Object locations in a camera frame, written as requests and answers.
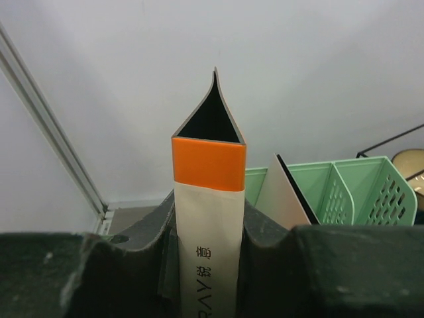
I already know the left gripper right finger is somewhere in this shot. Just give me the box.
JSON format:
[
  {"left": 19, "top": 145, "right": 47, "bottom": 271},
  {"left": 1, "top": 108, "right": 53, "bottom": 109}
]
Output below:
[{"left": 237, "top": 203, "right": 423, "bottom": 317}]

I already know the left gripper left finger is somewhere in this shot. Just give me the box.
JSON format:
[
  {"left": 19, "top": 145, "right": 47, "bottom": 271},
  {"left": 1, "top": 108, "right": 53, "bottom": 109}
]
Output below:
[{"left": 1, "top": 194, "right": 180, "bottom": 317}]

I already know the orange folder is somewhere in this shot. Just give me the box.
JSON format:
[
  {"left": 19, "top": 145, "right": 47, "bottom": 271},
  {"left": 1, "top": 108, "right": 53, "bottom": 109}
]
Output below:
[{"left": 172, "top": 74, "right": 246, "bottom": 317}]

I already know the white folder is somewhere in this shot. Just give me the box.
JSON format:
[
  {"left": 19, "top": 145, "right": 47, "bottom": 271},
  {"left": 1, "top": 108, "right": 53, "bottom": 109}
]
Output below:
[{"left": 255, "top": 154, "right": 319, "bottom": 230}]

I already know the stacked drawer box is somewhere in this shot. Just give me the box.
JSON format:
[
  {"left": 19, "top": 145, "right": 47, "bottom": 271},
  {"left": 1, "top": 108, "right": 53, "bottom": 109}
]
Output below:
[{"left": 103, "top": 235, "right": 129, "bottom": 244}]

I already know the green file organizer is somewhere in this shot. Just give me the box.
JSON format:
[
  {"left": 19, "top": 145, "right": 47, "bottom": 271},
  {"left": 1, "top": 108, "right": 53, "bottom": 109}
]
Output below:
[{"left": 245, "top": 157, "right": 417, "bottom": 226}]

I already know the brown glass bowl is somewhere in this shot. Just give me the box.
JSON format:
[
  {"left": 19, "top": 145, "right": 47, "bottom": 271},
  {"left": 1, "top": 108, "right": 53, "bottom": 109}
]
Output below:
[{"left": 392, "top": 148, "right": 423, "bottom": 195}]

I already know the black wire rack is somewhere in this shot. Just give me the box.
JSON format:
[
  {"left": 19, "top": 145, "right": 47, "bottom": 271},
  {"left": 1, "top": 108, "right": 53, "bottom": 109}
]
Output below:
[{"left": 356, "top": 124, "right": 424, "bottom": 158}]

